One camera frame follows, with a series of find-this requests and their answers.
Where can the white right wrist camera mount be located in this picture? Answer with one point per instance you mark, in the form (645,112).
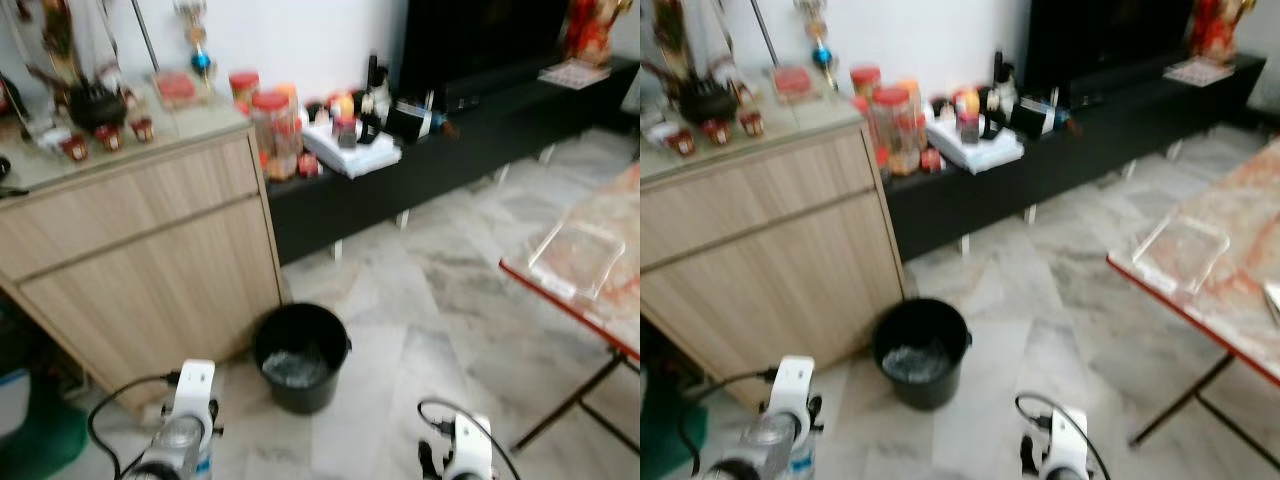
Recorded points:
(1065,442)
(468,445)

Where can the black television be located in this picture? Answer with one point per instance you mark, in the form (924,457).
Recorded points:
(480,40)
(1105,38)

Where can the blue bead ornament stick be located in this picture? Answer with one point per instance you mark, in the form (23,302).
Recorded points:
(200,60)
(820,55)

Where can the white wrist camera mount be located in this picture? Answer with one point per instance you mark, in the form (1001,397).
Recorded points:
(468,445)
(1065,442)
(195,395)
(793,392)

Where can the small white paper box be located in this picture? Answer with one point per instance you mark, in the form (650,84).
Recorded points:
(1272,303)

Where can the clear plastic tray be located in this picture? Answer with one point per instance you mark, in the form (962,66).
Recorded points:
(1180,255)
(575,260)

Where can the black and white mouse figure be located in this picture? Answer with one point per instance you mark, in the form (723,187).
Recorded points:
(376,100)
(1000,95)

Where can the stack of white papers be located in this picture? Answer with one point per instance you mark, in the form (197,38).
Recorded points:
(980,152)
(355,155)

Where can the small black box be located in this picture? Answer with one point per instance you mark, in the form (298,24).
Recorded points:
(1038,117)
(412,120)

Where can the long black TV bench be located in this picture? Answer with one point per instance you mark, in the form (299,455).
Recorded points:
(450,160)
(1080,160)

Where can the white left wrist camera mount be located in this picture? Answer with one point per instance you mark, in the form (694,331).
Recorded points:
(195,395)
(793,392)

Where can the tall robed figurine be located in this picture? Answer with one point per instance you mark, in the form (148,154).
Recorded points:
(700,38)
(70,40)

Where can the red festive ornament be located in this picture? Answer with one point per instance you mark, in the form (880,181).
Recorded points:
(595,28)
(1220,26)

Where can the marble top folding table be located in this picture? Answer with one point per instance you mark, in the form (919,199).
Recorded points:
(1250,220)
(620,210)

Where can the small red lid jar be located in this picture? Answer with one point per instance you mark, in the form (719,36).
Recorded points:
(866,85)
(244,90)

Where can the white printed booklet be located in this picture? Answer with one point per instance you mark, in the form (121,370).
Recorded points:
(1198,72)
(573,75)

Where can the small red tea cup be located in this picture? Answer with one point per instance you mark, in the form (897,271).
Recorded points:
(685,143)
(142,130)
(751,124)
(108,138)
(716,133)
(75,147)

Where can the large red lid plastic jar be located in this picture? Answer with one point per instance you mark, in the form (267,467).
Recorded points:
(898,130)
(275,135)

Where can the light wooden cabinet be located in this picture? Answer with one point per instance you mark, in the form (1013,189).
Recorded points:
(140,250)
(770,245)

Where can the black rubbish bin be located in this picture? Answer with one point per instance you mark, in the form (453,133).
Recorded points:
(920,325)
(300,330)

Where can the clear box with red content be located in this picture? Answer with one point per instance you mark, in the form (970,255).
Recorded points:
(176,88)
(793,83)

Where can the black teapot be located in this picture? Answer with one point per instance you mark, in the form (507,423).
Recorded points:
(710,105)
(97,110)

